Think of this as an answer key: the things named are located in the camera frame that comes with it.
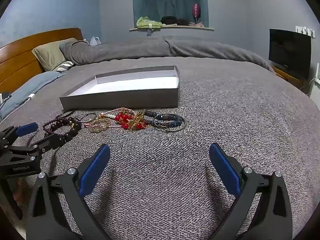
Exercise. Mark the pink cloth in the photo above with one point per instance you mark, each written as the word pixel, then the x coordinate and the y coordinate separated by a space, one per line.
pixel 196 25

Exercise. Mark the grey cardboard box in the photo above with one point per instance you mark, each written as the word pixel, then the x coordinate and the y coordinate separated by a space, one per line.
pixel 125 100

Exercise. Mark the window sill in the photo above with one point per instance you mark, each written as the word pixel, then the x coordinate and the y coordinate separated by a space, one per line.
pixel 175 29

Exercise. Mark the thin silver hoop bangles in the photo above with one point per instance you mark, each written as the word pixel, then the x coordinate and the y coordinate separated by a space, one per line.
pixel 93 116

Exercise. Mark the light blue blanket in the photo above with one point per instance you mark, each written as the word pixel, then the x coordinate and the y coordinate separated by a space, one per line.
pixel 27 85

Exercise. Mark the olive pillow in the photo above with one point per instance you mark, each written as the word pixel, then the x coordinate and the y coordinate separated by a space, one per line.
pixel 50 52

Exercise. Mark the striped pillow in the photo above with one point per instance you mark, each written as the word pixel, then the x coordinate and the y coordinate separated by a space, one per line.
pixel 65 65

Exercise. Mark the black monitor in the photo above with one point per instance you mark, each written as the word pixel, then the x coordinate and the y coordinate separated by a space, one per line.
pixel 287 50

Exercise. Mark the pink vase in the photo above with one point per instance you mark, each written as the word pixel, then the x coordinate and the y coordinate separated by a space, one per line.
pixel 195 10

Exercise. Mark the wooden headboard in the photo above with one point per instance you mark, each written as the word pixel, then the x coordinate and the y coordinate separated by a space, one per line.
pixel 20 55

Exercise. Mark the teal curtain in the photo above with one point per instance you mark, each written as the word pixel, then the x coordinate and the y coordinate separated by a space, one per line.
pixel 170 0

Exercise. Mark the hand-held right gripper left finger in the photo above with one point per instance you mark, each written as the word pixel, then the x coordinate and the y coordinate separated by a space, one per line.
pixel 93 170

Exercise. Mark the wooden stand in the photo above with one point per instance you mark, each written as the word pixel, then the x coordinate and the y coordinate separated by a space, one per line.
pixel 287 76

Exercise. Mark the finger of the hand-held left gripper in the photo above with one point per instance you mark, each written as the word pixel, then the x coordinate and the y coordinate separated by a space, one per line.
pixel 26 129
pixel 47 142

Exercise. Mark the black bag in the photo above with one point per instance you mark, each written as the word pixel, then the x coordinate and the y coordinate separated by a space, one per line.
pixel 168 20

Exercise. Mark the grey knitted blanket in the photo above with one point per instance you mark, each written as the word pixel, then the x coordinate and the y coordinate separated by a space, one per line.
pixel 200 130

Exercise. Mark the white plastic bag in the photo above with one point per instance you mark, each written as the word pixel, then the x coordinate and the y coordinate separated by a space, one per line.
pixel 95 41

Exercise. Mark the white wall switches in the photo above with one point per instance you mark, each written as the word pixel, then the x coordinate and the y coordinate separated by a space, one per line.
pixel 305 31

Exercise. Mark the dark cloth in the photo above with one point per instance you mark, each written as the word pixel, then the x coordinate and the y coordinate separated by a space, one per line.
pixel 183 22

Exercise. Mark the grey duvet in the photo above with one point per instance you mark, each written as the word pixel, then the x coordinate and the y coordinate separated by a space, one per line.
pixel 150 47

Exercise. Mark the green cloth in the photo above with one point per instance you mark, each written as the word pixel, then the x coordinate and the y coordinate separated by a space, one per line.
pixel 147 22

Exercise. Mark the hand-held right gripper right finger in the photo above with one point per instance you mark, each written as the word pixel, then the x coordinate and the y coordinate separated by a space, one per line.
pixel 225 167

